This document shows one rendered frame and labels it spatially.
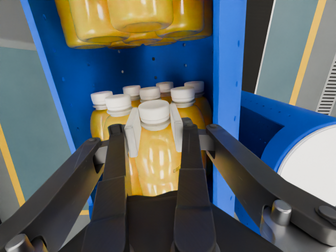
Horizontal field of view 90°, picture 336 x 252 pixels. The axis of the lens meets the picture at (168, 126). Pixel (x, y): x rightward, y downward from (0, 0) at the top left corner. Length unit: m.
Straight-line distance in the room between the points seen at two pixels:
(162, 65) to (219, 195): 0.30
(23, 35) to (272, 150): 0.87
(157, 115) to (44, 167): 1.76
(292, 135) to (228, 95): 0.37
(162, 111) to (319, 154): 0.47
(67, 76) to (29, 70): 1.32
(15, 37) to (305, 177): 0.95
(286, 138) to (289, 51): 1.27
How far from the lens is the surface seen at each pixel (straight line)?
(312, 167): 0.59
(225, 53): 0.19
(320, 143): 0.57
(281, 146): 0.55
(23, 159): 1.97
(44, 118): 1.70
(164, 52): 0.42
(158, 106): 0.20
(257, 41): 1.43
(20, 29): 0.80
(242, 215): 0.95
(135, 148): 0.16
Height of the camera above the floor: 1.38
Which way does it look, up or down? 69 degrees down
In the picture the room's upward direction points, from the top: 167 degrees clockwise
